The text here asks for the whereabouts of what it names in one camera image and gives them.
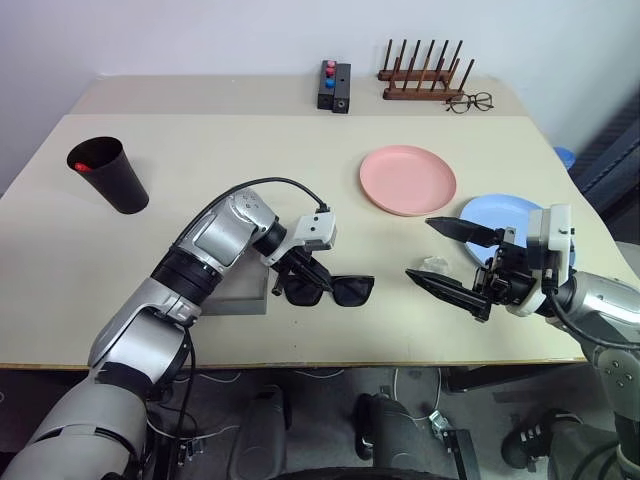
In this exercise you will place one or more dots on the black sunglasses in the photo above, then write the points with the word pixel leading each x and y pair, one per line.
pixel 352 290

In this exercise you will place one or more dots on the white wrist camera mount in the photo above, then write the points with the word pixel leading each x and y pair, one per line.
pixel 315 227
pixel 555 235

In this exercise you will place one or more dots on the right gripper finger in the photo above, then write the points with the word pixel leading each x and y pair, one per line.
pixel 445 290
pixel 465 230

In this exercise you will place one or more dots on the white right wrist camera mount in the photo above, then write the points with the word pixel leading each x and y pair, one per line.
pixel 555 235

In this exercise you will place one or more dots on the small clear plastic piece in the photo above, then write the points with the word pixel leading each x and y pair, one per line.
pixel 432 264

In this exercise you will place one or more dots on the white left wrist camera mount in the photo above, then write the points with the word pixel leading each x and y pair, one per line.
pixel 315 227

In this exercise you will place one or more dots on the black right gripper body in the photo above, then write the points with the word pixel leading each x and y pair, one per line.
pixel 505 285

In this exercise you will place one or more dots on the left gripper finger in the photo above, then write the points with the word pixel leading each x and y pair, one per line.
pixel 295 282
pixel 320 277

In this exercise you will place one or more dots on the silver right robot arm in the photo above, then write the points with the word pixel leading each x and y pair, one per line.
pixel 605 310

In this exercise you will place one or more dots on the black shoe white stripes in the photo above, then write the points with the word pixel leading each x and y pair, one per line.
pixel 535 437

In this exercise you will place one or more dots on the grey glasses case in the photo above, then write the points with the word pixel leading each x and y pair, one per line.
pixel 240 300

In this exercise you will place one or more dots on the plain black box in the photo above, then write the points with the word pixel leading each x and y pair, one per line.
pixel 342 90

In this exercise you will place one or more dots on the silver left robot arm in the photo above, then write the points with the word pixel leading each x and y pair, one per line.
pixel 165 310

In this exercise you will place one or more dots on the pink plate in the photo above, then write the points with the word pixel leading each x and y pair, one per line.
pixel 407 180

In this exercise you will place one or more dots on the dark-rimmed eyeglasses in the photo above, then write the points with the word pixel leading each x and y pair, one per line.
pixel 470 102

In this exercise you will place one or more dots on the light blue plate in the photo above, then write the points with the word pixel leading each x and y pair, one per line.
pixel 500 210

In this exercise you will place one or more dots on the metal caster bracket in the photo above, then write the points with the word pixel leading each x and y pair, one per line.
pixel 440 424

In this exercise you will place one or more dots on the black metal bar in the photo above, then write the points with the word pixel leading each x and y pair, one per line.
pixel 462 455

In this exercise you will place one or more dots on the blue knob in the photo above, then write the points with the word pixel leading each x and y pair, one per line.
pixel 328 82

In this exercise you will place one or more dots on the wooden peg rack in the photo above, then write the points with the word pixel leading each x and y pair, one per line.
pixel 425 90

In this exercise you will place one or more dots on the black box with knobs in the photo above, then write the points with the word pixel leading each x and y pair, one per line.
pixel 326 97

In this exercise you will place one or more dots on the black table base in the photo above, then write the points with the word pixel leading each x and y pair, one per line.
pixel 510 377

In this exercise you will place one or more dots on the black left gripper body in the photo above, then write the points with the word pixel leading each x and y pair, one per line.
pixel 295 260

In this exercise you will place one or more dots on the black plastic cup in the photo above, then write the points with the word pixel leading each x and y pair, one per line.
pixel 117 185

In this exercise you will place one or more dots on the blue plastic container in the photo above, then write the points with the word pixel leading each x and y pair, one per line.
pixel 565 156

